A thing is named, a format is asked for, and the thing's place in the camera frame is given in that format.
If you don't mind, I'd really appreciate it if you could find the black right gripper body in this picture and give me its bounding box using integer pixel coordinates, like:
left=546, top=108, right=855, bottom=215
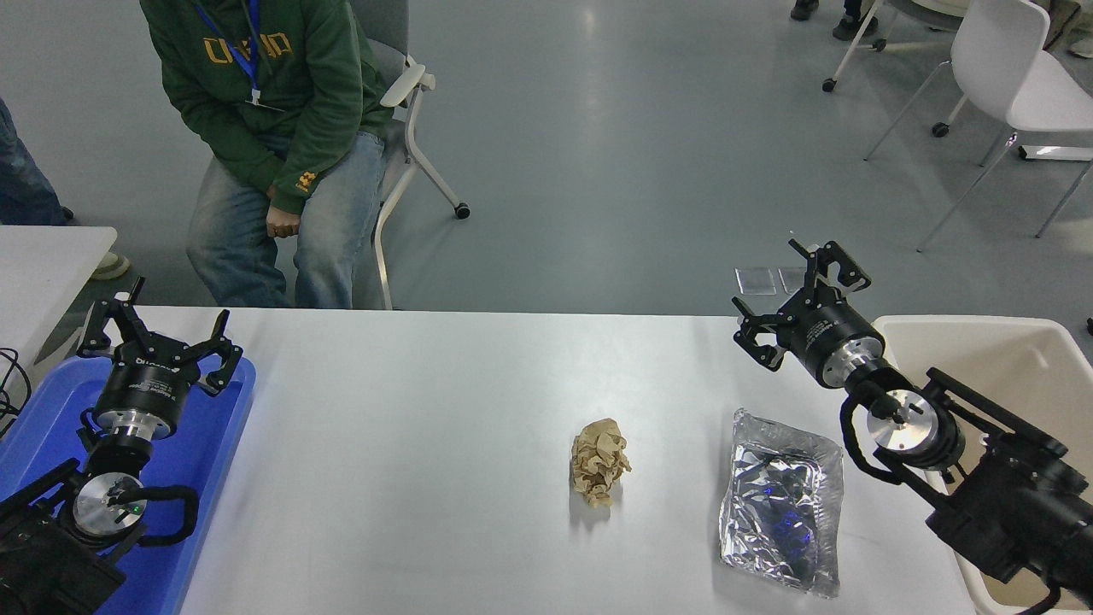
left=777, top=286, right=885, bottom=386

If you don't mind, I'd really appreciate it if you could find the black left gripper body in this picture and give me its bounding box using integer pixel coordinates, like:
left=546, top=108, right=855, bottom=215
left=94, top=340, right=203, bottom=430

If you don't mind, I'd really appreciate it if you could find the seated person's left hand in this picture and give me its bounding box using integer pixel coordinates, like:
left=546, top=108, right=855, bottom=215
left=265, top=204, right=302, bottom=241

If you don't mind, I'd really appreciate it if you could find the white-framed chair on casters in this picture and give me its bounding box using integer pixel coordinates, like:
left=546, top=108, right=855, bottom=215
left=818, top=0, right=974, bottom=139

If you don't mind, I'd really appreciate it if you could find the large pale plastic bin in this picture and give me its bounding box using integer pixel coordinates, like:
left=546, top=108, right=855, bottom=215
left=871, top=314, right=1093, bottom=615

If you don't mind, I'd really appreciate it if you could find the blue plastic tray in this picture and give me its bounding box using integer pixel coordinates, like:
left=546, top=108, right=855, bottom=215
left=0, top=354, right=257, bottom=615

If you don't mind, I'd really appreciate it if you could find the white plastic chair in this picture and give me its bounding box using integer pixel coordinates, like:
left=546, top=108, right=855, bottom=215
left=862, top=0, right=1093, bottom=253

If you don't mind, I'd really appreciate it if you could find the crumpled tan paper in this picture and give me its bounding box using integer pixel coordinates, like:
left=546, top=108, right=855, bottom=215
left=570, top=418, right=634, bottom=508

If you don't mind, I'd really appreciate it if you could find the gray chair with white armrest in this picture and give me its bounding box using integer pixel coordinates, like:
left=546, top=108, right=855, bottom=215
left=196, top=0, right=471, bottom=312

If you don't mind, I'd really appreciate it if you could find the white side table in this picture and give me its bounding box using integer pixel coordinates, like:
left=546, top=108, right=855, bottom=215
left=0, top=226, right=118, bottom=364

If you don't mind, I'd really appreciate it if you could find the silver foil tray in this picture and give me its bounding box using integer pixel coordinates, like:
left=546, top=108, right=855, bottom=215
left=717, top=407, right=845, bottom=599

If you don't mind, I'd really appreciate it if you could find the black cable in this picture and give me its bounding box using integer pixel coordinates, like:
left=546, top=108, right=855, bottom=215
left=0, top=346, right=33, bottom=436

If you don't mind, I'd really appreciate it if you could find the seated person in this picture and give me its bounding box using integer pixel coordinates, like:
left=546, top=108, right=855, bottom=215
left=138, top=0, right=395, bottom=310

